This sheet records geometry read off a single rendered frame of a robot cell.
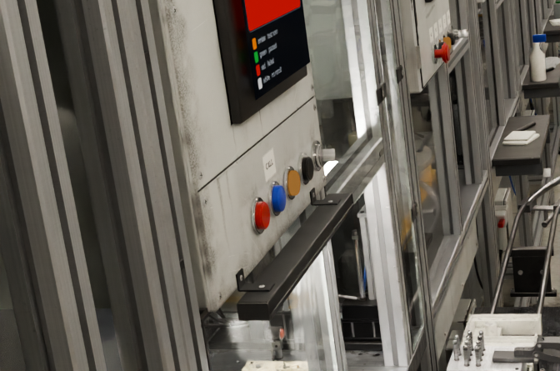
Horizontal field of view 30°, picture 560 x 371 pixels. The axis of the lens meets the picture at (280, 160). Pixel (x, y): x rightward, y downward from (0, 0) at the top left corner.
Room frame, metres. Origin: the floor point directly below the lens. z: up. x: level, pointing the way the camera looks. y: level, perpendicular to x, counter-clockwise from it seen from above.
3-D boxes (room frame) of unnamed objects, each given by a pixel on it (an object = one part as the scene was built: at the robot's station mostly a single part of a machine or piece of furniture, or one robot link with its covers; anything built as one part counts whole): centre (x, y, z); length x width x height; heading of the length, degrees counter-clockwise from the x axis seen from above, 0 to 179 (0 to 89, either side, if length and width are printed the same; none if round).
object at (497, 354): (1.65, -0.35, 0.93); 0.07 x 0.03 x 0.01; 70
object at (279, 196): (1.14, 0.01, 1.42); 0.03 x 0.02 x 0.03; 161
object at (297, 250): (1.14, -0.01, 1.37); 0.36 x 0.04 x 0.04; 161
